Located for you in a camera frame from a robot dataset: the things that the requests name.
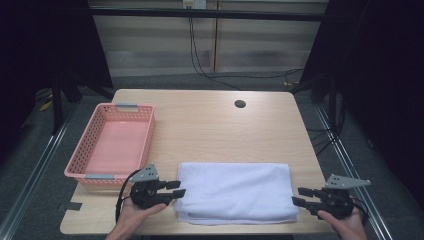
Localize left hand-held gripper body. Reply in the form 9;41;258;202
129;162;175;210

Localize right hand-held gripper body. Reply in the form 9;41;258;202
309;173;372;221

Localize white printed towel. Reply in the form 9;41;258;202
173;161;300;226

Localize pink plastic basket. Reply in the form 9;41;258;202
63;102;156;186

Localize person's left hand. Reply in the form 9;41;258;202
113;196;168;236

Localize person's right hand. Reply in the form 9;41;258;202
316;206;368;240

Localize black tape strip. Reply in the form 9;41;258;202
57;201;83;212

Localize black metal stand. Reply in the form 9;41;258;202
50;77;65;136
327;75;338;132

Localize black curtain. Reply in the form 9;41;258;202
0;0;115;161
298;0;424;208

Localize yellow floor object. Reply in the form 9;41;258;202
38;100;54;113

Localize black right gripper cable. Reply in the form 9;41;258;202
349;196;371;225

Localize metal floor rail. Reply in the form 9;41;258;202
0;102;80;240
313;104;395;240

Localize black floor cables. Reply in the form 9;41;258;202
305;109;346;158

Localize black hanging wall cable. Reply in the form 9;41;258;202
191;16;305;80
188;16;243;91

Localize black horizontal frame bar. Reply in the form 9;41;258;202
89;7;327;23

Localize white wall power outlet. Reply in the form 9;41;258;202
182;0;208;10

